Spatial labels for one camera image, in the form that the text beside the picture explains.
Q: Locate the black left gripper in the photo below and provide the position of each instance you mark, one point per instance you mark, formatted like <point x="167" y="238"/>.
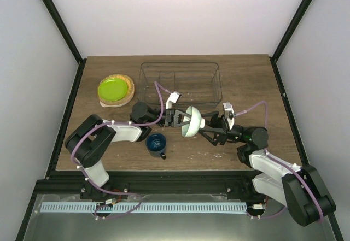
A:
<point x="169" y="117"/>

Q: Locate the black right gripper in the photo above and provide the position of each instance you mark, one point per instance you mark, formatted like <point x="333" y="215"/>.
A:
<point x="221" y="135"/>

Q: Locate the pale celadon ceramic bowl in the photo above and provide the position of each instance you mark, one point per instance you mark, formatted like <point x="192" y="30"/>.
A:
<point x="193" y="122"/>

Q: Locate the dark blue ceramic mug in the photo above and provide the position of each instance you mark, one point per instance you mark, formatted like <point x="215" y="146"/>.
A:
<point x="156" y="145"/>

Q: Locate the lime green plastic plate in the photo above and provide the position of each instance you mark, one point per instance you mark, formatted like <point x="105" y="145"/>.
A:
<point x="112" y="89"/>

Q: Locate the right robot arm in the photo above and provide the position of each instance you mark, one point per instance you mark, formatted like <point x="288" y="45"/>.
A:
<point x="301" y="190"/>

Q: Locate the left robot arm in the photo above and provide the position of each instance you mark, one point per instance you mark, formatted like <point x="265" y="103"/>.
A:
<point x="89" y="141"/>

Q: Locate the cream brown-rimmed plate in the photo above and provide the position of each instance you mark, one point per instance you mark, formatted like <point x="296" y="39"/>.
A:
<point x="128" y="97"/>

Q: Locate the white bottom plate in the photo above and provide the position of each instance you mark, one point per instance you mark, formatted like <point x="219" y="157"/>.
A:
<point x="114" y="104"/>

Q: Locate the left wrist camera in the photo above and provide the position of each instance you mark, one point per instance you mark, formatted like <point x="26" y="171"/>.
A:
<point x="172" y="99"/>

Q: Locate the black wire dish rack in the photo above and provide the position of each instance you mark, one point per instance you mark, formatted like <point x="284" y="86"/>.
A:
<point x="197" y="82"/>

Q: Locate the light blue slotted cable duct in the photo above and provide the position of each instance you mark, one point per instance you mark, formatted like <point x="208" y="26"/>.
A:
<point x="149" y="207"/>

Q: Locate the black enclosure frame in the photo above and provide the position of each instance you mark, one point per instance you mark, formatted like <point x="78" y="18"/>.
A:
<point x="58" y="19"/>

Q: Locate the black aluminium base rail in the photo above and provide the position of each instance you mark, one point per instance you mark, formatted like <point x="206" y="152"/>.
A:
<point x="237" y="184"/>

